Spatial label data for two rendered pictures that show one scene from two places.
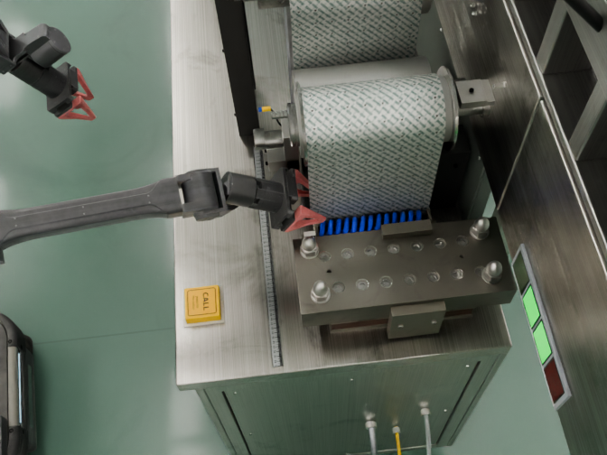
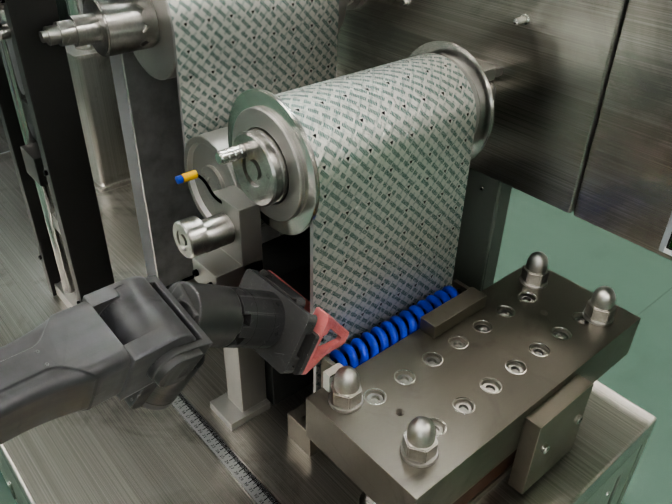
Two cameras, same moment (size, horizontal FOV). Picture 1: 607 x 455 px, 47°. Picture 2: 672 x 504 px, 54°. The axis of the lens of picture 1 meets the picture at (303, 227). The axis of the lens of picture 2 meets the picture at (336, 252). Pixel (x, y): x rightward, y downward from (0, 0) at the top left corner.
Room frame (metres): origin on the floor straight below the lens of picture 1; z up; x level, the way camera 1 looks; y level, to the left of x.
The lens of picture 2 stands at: (0.28, 0.30, 1.54)
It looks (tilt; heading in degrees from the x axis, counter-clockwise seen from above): 34 degrees down; 321
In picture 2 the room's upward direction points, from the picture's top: 1 degrees clockwise
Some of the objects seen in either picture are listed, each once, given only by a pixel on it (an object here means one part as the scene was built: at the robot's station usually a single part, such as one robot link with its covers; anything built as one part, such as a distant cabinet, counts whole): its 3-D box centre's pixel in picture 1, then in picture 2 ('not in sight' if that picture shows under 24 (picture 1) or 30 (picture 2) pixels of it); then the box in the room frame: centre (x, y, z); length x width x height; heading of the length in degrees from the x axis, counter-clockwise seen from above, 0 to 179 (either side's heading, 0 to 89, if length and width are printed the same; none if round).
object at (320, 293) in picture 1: (320, 289); (421, 436); (0.55, -0.02, 1.05); 0.04 x 0.04 x 0.04
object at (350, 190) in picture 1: (371, 190); (391, 261); (0.72, -0.13, 1.11); 0.23 x 0.01 x 0.18; 93
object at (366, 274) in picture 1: (400, 271); (482, 373); (0.60, -0.18, 1.00); 0.40 x 0.16 x 0.06; 93
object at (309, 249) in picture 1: (309, 245); (346, 384); (0.65, -0.01, 1.05); 0.04 x 0.04 x 0.04
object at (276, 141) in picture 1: (284, 176); (230, 317); (0.81, 0.03, 1.05); 0.06 x 0.05 x 0.31; 93
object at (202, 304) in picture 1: (202, 303); not in sight; (0.61, 0.22, 0.91); 0.07 x 0.07 x 0.02; 3
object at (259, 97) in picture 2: (302, 124); (270, 164); (0.78, -0.01, 1.25); 0.15 x 0.01 x 0.15; 3
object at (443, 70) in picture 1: (445, 108); (443, 104); (0.79, -0.26, 1.25); 0.15 x 0.01 x 0.15; 3
